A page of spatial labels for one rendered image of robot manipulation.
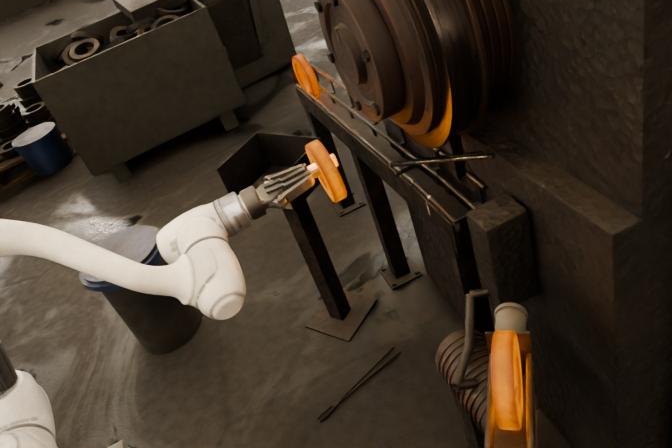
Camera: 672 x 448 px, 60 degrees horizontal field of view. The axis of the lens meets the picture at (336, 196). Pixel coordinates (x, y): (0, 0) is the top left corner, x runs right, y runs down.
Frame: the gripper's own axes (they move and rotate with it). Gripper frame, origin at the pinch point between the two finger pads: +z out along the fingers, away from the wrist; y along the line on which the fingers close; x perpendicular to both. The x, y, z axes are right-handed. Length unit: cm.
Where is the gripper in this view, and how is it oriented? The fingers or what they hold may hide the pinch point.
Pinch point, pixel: (322, 166)
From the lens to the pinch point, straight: 135.6
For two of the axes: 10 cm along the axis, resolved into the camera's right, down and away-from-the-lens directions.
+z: 8.8, -4.7, 1.1
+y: 3.5, 4.6, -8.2
